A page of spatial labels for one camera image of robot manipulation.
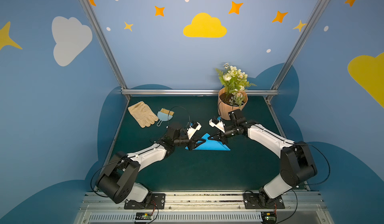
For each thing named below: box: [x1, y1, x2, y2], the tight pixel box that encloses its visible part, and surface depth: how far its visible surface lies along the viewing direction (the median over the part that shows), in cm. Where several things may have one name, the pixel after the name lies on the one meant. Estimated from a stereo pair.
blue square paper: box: [185, 133, 231, 151], surface depth 82 cm
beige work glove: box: [127, 101, 159, 128], surface depth 113 cm
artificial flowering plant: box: [215, 62, 257, 107], surface depth 95 cm
